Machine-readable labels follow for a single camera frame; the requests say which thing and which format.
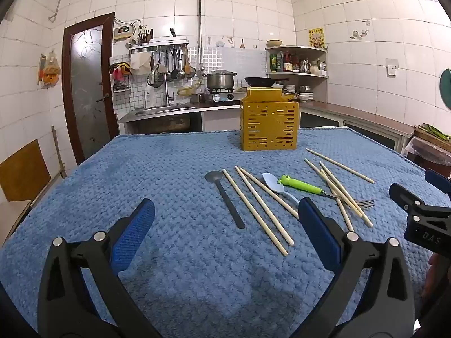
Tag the white hanging cloth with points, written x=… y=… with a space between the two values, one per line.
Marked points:
x=141 y=64

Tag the steel sink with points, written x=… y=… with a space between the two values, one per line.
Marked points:
x=165 y=111

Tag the kitchen counter with cabinets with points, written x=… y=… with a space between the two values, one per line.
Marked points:
x=352 y=116

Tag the metal kettle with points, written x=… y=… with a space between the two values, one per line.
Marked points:
x=304 y=67

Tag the black wok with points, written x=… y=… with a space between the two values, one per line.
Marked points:
x=260 y=81

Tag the light blue spoon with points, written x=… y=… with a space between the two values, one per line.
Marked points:
x=273 y=181

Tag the beige bowl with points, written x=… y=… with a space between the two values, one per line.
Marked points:
x=274 y=43

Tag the metal faucet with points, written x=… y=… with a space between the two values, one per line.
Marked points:
x=169 y=91

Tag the steel cooking pot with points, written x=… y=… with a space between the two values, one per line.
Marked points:
x=220 y=80

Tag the wooden stick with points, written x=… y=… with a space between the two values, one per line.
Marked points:
x=58 y=151

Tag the metal wall utensil rack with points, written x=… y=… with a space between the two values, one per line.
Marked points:
x=158 y=44

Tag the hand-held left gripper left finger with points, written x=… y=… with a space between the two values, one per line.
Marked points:
x=134 y=232

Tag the white corner shelf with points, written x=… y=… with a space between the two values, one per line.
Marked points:
x=317 y=75

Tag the wall electric box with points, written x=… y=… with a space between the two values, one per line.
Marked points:
x=123 y=33

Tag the row of hanging ladles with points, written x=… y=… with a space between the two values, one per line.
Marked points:
x=176 y=65

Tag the red and yellow gloves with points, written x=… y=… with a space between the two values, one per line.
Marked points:
x=119 y=71

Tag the wall stickers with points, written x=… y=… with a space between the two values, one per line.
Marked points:
x=359 y=34

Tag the wooden chopstick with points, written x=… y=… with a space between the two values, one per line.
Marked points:
x=340 y=166
x=326 y=192
x=264 y=206
x=253 y=211
x=334 y=187
x=347 y=195
x=269 y=193

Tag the green round plate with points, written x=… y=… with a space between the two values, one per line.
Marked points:
x=446 y=88

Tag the row of condiment bottles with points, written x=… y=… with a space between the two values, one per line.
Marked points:
x=283 y=62

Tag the stack of dishes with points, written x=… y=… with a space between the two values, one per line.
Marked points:
x=303 y=95

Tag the metal strainer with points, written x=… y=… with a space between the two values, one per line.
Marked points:
x=154 y=75

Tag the white soap bottle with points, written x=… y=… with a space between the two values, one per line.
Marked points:
x=148 y=99

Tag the cup of kitchen tools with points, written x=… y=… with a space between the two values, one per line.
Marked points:
x=145 y=37

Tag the wooden chair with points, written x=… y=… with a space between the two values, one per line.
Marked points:
x=24 y=176

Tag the box of vegetables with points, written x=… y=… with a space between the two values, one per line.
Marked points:
x=431 y=144

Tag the vertical metal pipe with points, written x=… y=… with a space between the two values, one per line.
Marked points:
x=199 y=24

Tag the hanging plastic bag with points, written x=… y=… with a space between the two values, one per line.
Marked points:
x=50 y=70

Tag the brown framed glass door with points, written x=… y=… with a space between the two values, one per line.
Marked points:
x=88 y=88

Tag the blue textured blanket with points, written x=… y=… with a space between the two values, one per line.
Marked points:
x=176 y=288

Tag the person's right hand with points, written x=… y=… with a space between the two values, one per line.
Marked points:
x=435 y=274

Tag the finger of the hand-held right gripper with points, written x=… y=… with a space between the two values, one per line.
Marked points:
x=438 y=181
x=405 y=197

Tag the grey spoon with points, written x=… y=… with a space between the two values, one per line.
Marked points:
x=213 y=177

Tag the yellow slotted utensil holder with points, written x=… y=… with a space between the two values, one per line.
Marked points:
x=269 y=123

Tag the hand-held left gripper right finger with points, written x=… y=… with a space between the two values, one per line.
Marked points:
x=317 y=232

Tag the gas stove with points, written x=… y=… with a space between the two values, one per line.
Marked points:
x=223 y=97

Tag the yellow wall poster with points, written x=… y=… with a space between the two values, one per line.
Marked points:
x=316 y=38

